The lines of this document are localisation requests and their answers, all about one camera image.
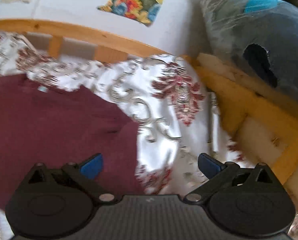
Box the plastic wrapped blue bundle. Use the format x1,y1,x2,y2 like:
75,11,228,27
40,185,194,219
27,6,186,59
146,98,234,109
201,0,298,102

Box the wooden bed frame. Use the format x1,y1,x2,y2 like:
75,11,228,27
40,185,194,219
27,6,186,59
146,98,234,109
0,18,298,185

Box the maroon sweater garment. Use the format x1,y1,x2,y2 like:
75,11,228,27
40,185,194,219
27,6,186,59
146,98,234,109
0,74,143,209

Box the white floral satin bedspread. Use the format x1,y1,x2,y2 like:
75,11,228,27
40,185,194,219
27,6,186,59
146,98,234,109
0,31,298,239

